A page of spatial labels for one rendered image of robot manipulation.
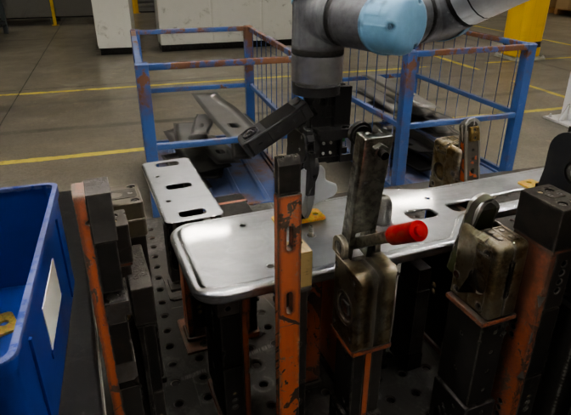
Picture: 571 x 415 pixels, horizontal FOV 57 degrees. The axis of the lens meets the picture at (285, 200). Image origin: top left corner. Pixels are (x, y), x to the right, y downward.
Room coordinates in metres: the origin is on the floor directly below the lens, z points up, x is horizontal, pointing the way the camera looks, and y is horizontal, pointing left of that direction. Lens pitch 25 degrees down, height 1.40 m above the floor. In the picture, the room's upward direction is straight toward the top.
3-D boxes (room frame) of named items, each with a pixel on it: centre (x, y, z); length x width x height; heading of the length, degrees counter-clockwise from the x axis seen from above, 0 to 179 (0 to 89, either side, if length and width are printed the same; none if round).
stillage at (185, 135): (3.04, 0.45, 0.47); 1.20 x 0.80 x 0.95; 16
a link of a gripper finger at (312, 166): (0.74, -0.03, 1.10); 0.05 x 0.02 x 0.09; 21
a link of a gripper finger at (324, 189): (0.75, -0.05, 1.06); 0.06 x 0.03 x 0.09; 111
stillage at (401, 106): (3.38, -0.81, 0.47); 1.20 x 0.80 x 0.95; 18
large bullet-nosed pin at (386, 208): (0.76, -0.16, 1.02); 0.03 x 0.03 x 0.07
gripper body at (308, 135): (0.77, -0.05, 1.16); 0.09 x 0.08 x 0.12; 111
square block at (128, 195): (0.73, 0.26, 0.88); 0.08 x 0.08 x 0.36; 22
